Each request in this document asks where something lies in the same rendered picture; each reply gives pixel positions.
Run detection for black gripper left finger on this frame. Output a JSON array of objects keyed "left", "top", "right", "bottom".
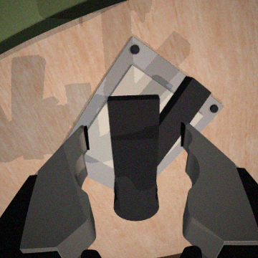
[{"left": 0, "top": 125, "right": 96, "bottom": 258}]

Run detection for grey metal mounting plate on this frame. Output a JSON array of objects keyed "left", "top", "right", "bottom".
[{"left": 68, "top": 36, "right": 224, "bottom": 190}]

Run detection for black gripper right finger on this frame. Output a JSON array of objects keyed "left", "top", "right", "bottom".
[{"left": 181, "top": 121, "right": 258, "bottom": 258}]

